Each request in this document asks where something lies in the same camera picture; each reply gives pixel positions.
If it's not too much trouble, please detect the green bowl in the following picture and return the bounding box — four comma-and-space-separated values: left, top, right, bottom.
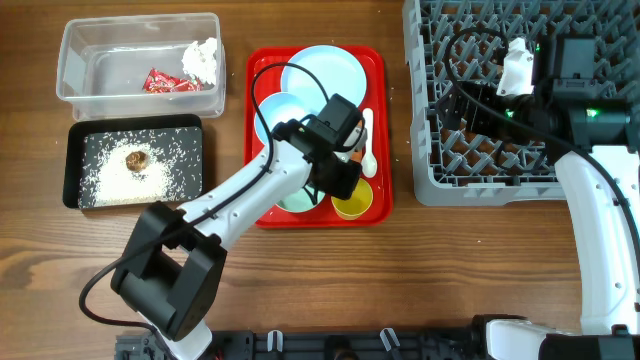
276, 185, 325, 213

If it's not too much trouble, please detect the yellow cup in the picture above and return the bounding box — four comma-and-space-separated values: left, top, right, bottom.
331, 178, 374, 221

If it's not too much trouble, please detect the light blue bowl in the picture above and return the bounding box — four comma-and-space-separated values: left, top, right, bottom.
254, 92, 313, 144

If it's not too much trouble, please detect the white napkin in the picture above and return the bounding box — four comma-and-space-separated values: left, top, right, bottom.
182, 37, 219, 85

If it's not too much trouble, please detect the brown food lump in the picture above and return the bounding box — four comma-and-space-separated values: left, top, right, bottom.
125, 151, 149, 173

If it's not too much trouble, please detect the red snack wrapper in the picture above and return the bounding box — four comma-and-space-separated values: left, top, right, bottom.
142, 68, 204, 94

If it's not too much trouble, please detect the white rice pile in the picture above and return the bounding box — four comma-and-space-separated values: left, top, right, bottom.
78, 126, 203, 209

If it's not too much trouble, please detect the orange carrot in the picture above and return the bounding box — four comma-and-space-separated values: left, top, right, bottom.
350, 149, 364, 163

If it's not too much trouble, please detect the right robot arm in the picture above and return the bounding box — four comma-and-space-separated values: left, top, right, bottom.
436, 35, 639, 359

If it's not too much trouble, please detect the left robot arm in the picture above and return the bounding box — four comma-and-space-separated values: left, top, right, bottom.
111, 94, 367, 359

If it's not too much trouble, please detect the grey dishwasher rack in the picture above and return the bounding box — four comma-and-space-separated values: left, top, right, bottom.
403, 0, 639, 206

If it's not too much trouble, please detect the white plastic spoon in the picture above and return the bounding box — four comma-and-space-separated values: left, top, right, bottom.
361, 108, 378, 178

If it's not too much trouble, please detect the red serving tray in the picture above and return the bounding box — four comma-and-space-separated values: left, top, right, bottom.
244, 45, 393, 229

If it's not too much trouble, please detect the light blue plate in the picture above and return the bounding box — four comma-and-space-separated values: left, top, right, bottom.
280, 45, 367, 114

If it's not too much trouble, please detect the black tray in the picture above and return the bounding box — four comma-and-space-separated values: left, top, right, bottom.
62, 114, 205, 209

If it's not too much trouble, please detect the clear plastic bin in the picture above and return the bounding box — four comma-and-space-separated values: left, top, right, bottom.
56, 12, 226, 121

